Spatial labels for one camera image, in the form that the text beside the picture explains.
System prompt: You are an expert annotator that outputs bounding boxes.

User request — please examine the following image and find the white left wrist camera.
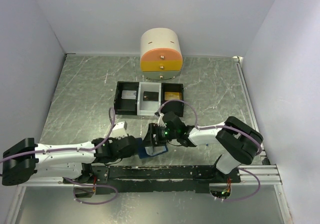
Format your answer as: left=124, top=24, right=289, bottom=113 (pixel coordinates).
left=109, top=121, right=128, bottom=139

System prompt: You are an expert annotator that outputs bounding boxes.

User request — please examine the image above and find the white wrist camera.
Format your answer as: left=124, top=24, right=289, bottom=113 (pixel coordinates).
left=154, top=112, right=165, bottom=127
left=109, top=121, right=128, bottom=139

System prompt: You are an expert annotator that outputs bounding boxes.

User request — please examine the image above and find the black tray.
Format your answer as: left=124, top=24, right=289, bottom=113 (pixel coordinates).
left=161, top=83, right=184, bottom=117
left=113, top=81, right=139, bottom=115

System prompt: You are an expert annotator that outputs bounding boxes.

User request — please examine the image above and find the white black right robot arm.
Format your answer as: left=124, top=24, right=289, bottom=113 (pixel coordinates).
left=141, top=112, right=264, bottom=183

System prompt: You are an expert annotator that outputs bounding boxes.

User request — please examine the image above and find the gold card in tray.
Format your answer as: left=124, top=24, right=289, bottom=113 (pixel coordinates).
left=164, top=92, right=181, bottom=101

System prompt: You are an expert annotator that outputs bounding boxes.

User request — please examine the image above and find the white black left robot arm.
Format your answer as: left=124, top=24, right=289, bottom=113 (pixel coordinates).
left=2, top=136, right=142, bottom=186

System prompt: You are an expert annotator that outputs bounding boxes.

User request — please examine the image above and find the black left tray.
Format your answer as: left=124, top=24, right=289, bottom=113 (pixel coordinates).
left=113, top=81, right=139, bottom=115

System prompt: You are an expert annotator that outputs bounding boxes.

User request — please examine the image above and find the blue leather card holder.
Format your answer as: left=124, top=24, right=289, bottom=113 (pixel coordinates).
left=136, top=138, right=168, bottom=159

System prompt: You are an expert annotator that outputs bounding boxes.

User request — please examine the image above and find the black card in tray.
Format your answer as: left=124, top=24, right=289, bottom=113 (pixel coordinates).
left=143, top=91, right=159, bottom=101

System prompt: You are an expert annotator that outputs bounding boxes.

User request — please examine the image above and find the silver card in tray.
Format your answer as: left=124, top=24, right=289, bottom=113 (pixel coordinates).
left=121, top=90, right=137, bottom=100

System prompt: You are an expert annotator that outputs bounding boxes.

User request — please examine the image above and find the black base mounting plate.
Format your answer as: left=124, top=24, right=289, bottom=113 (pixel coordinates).
left=75, top=164, right=241, bottom=193

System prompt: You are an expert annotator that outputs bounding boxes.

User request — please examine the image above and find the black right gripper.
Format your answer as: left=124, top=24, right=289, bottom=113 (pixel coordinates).
left=140, top=123, right=178, bottom=147

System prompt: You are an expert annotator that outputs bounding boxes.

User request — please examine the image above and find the white middle tray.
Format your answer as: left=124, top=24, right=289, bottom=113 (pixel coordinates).
left=137, top=82, right=162, bottom=116

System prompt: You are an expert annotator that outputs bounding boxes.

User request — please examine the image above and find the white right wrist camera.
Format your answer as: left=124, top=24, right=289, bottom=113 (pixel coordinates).
left=154, top=112, right=165, bottom=127

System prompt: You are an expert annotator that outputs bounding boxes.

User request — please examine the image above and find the black right tray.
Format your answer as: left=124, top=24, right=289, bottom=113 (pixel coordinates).
left=161, top=83, right=184, bottom=117

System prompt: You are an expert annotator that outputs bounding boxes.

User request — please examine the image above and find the round three-drawer storage box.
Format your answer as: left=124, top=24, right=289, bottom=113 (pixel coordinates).
left=140, top=28, right=183, bottom=80

